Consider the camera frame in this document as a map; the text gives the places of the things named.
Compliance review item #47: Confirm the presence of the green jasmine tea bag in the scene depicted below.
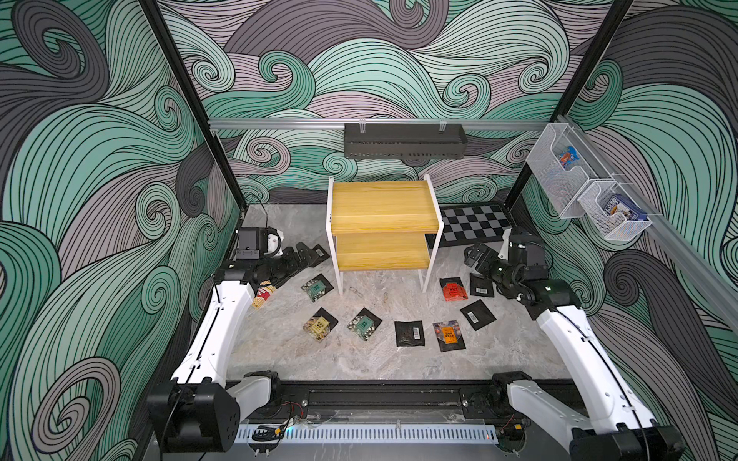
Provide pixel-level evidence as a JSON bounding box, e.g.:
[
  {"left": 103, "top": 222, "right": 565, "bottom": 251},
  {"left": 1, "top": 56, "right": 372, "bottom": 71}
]
[
  {"left": 301, "top": 274, "right": 334, "bottom": 303},
  {"left": 348, "top": 308, "right": 382, "bottom": 341}
]

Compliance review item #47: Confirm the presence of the red tea bag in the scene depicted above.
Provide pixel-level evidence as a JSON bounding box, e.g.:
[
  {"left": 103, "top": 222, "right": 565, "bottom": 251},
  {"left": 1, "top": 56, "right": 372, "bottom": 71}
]
[{"left": 439, "top": 277, "right": 468, "bottom": 302}]

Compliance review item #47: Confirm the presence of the yellow oolong tea bag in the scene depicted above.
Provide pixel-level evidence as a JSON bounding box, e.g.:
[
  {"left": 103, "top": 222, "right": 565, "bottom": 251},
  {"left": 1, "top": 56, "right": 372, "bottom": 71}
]
[{"left": 303, "top": 307, "right": 338, "bottom": 342}]

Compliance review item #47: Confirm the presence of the black orange tea bag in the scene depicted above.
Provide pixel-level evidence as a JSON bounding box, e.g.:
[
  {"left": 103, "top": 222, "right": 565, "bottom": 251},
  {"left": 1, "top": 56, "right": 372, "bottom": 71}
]
[{"left": 434, "top": 320, "right": 466, "bottom": 353}]

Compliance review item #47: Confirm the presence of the green jasmine tea bag top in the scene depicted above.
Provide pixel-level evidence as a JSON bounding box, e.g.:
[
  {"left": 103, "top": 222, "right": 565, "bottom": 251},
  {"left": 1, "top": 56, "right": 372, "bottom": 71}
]
[{"left": 348, "top": 308, "right": 382, "bottom": 341}]

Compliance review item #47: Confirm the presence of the black tea bag barcode top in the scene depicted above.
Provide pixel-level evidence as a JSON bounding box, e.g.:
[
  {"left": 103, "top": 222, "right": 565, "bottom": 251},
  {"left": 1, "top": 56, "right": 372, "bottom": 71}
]
[{"left": 394, "top": 321, "right": 426, "bottom": 347}]

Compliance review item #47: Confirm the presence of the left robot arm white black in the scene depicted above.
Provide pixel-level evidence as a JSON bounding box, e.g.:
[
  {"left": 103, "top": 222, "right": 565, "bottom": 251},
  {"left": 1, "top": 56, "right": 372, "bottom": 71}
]
[{"left": 146, "top": 243, "right": 320, "bottom": 454}]

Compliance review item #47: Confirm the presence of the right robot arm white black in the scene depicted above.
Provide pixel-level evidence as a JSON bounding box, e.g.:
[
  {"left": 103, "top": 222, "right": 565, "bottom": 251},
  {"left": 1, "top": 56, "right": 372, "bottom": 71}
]
[{"left": 464, "top": 239, "right": 686, "bottom": 460}]

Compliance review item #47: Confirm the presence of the red yellow small box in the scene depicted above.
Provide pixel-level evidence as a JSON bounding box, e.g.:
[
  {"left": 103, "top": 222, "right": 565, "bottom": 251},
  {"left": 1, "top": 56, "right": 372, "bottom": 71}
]
[{"left": 252, "top": 282, "right": 276, "bottom": 310}]

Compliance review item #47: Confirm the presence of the checkerboard calibration mat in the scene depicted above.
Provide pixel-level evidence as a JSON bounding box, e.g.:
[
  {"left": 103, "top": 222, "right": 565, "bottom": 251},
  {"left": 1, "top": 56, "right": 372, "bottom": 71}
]
[{"left": 439, "top": 204, "right": 513, "bottom": 248}]

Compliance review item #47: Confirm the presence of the blue white packet in bin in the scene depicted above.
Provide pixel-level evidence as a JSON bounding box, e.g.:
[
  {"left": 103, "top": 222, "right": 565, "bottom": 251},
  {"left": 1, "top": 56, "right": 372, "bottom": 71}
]
[{"left": 603, "top": 193, "right": 648, "bottom": 221}]

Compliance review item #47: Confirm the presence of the blue red item in bin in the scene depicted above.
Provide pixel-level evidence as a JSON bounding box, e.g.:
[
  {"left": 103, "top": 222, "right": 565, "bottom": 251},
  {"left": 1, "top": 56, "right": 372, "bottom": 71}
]
[{"left": 557, "top": 146, "right": 580, "bottom": 170}]

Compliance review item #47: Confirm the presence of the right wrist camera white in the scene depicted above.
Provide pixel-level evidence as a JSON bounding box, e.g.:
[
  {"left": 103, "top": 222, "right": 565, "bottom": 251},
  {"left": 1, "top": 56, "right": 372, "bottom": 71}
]
[{"left": 498, "top": 228, "right": 512, "bottom": 260}]

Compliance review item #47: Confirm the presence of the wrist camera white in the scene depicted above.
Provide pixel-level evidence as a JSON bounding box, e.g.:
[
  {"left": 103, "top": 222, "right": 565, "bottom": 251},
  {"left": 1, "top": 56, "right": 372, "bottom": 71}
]
[
  {"left": 498, "top": 228, "right": 512, "bottom": 260},
  {"left": 263, "top": 227, "right": 284, "bottom": 257}
]

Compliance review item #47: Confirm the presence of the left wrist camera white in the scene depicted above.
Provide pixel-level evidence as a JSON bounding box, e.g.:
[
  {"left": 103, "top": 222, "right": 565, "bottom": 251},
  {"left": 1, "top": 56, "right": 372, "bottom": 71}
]
[{"left": 263, "top": 227, "right": 284, "bottom": 257}]

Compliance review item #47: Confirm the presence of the clear wall bin lower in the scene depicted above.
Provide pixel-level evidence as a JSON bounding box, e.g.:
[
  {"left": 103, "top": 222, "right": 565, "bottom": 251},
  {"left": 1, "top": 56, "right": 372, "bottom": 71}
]
[{"left": 578, "top": 180, "right": 652, "bottom": 242}]

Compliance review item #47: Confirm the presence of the clear wall bin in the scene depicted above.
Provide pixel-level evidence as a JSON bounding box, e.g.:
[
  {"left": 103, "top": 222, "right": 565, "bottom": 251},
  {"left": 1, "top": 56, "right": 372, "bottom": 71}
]
[
  {"left": 527, "top": 123, "right": 596, "bottom": 219},
  {"left": 578, "top": 180, "right": 652, "bottom": 242}
]

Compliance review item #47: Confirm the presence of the clear wall bin upper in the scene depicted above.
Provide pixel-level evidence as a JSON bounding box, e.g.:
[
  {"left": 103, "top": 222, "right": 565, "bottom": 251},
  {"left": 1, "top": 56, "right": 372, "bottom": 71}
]
[{"left": 527, "top": 123, "right": 596, "bottom": 219}]

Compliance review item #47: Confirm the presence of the black wall tray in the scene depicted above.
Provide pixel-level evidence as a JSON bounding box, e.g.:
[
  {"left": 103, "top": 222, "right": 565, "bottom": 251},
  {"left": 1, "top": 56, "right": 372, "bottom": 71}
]
[{"left": 343, "top": 122, "right": 468, "bottom": 165}]

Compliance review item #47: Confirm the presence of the white slotted cable duct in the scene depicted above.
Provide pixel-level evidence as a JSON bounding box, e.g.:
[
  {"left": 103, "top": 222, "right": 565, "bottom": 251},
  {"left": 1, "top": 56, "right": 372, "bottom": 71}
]
[{"left": 235, "top": 423, "right": 500, "bottom": 446}]

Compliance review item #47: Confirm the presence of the aluminium wall rail back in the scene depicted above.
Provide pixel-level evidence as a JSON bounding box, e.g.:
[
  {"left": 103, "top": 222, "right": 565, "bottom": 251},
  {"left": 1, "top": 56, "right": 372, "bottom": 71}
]
[{"left": 209, "top": 117, "right": 549, "bottom": 132}]

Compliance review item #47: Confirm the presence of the aluminium wall rail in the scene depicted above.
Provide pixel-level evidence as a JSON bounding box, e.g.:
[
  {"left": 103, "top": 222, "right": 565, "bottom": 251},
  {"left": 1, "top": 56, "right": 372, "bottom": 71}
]
[
  {"left": 209, "top": 117, "right": 549, "bottom": 132},
  {"left": 557, "top": 115, "right": 737, "bottom": 332}
]

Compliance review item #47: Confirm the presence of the aluminium wall rail right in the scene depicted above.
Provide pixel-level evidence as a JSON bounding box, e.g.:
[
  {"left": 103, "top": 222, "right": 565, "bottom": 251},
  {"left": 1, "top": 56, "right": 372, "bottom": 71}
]
[{"left": 557, "top": 115, "right": 737, "bottom": 332}]

